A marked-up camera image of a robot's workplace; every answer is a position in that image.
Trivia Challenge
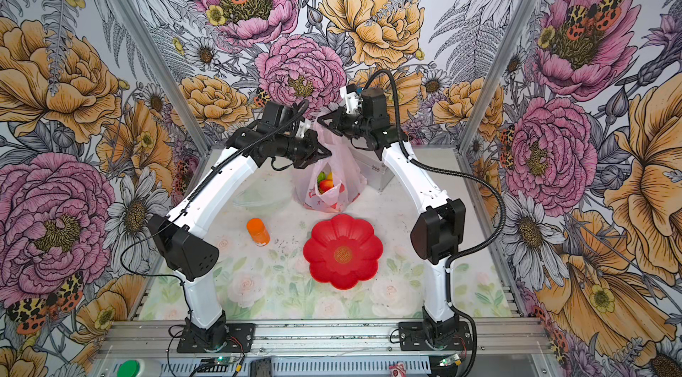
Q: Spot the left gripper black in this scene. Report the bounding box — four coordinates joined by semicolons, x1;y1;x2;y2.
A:
276;129;331;169

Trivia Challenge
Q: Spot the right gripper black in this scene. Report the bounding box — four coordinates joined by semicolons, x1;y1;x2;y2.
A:
319;104;373;140

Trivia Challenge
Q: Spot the red yellow peach toy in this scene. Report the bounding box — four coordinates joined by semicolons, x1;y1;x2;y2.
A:
318;179;335;193

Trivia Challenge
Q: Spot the pink plastic bag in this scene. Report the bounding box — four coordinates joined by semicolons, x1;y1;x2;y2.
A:
293;123;367;213

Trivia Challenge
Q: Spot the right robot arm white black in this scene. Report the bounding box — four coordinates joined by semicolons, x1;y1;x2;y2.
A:
317;84;466;348

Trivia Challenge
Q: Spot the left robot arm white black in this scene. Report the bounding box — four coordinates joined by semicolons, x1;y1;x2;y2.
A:
149;100;331;353

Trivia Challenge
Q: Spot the silver metal case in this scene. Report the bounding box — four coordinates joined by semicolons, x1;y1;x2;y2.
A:
358;156;394;192

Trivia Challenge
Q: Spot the orange plastic bottle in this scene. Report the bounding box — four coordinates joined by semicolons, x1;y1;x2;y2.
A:
246;218;271;247

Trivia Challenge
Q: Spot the red flower-shaped plate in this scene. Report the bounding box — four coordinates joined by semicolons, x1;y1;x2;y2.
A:
303;214;384;290

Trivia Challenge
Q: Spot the green round button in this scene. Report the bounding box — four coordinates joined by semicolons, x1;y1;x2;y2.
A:
115;359;142;377

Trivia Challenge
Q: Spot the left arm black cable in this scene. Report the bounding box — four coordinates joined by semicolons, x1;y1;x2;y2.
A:
119;99;311;319

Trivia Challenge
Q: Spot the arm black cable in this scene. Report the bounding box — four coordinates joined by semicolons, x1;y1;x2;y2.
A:
119;99;311;319
361;68;507;377

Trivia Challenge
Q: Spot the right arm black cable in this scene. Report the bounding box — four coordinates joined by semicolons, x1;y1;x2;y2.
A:
361;68;507;377

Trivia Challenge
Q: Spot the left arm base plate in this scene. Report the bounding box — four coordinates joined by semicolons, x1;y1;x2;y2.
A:
177;322;256;354

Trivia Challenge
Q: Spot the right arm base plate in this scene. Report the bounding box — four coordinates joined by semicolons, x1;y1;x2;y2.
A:
398;321;473;352

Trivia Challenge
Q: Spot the aluminium rail frame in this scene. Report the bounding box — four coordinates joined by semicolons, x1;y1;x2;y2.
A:
91;318;561;376

